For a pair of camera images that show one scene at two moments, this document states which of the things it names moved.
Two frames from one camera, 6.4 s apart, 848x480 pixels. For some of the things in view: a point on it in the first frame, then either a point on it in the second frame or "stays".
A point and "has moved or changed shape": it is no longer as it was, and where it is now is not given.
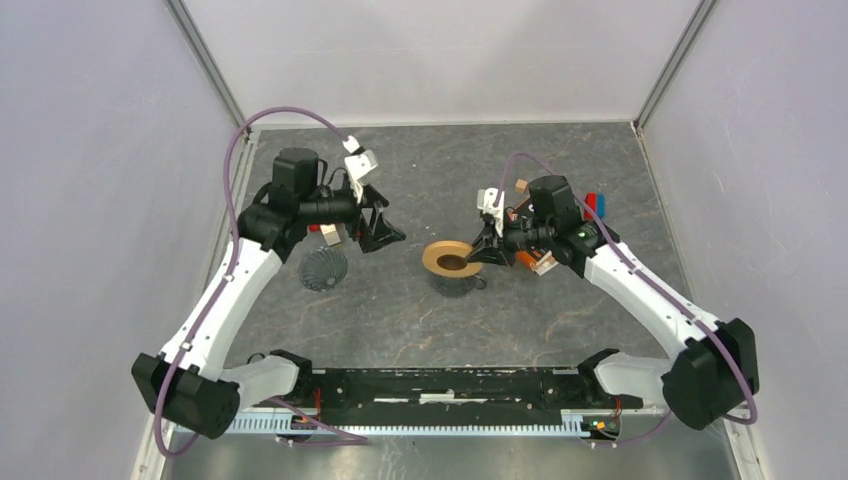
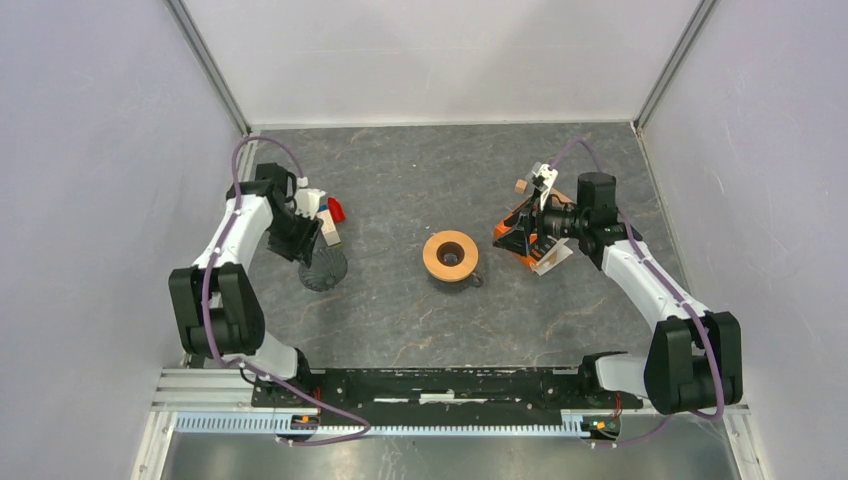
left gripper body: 357,219 -> 292,235
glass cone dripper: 323,268 stays
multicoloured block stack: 331,234 stays
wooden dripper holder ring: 435,250 has moved or changed shape
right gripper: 488,239 -> 516,240
